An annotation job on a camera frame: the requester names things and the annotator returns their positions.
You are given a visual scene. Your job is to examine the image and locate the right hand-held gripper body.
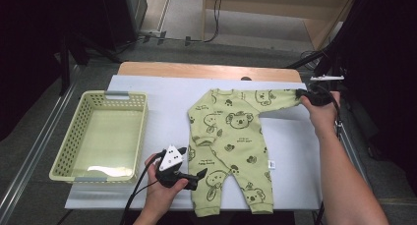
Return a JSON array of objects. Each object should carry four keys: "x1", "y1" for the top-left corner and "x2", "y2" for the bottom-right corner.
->
[{"x1": 304, "y1": 75, "x2": 345, "y2": 107}]

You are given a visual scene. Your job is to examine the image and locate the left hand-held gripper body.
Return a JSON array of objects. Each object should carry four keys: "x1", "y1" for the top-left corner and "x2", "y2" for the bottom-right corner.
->
[{"x1": 155, "y1": 144, "x2": 198, "y2": 190}]

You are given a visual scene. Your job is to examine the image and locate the green koala print baby romper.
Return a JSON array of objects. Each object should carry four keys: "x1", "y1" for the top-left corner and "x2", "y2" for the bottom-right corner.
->
[{"x1": 187, "y1": 87, "x2": 308, "y2": 218}]

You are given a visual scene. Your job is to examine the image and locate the pale yellow perforated plastic basket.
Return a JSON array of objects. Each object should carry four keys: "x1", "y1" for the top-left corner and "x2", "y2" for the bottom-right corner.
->
[{"x1": 48, "y1": 89, "x2": 149, "y2": 184}]

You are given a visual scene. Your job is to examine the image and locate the person's right hand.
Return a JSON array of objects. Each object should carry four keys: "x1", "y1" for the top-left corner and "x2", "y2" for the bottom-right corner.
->
[{"x1": 300, "y1": 90, "x2": 341, "y2": 139}]

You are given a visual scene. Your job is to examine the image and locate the person's left hand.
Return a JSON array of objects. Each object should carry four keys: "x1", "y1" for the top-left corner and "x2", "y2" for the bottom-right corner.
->
[{"x1": 143, "y1": 151, "x2": 190, "y2": 217}]

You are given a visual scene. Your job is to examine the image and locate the black metal stand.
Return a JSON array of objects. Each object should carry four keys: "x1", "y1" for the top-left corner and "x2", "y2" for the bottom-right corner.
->
[
  {"x1": 53, "y1": 31, "x2": 124, "y2": 96},
  {"x1": 284, "y1": 37, "x2": 348, "y2": 110}
]

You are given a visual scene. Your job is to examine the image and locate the white table cover sheet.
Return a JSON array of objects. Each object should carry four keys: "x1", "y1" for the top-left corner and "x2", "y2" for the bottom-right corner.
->
[{"x1": 64, "y1": 75, "x2": 324, "y2": 211}]

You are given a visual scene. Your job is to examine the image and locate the black curtain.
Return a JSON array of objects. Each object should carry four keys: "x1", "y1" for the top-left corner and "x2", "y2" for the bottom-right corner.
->
[
  {"x1": 340, "y1": 0, "x2": 417, "y2": 195},
  {"x1": 0, "y1": 0, "x2": 109, "y2": 142}
]

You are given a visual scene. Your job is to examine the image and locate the dark cabinet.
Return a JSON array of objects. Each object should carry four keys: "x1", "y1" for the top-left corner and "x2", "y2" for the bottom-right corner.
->
[{"x1": 97, "y1": 0, "x2": 149, "y2": 52}]

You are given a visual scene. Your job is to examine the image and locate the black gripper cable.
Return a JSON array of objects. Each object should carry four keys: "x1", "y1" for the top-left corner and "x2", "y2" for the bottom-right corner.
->
[
  {"x1": 119, "y1": 150, "x2": 165, "y2": 225},
  {"x1": 328, "y1": 88, "x2": 343, "y2": 140}
]

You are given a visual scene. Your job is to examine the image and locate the aluminium frame rail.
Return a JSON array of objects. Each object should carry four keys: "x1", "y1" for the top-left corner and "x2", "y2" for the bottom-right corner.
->
[
  {"x1": 0, "y1": 63, "x2": 83, "y2": 218},
  {"x1": 337, "y1": 120, "x2": 370, "y2": 180}
]

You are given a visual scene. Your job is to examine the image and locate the black power cable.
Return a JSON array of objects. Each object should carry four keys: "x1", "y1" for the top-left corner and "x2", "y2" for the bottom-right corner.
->
[{"x1": 191, "y1": 0, "x2": 224, "y2": 44}]

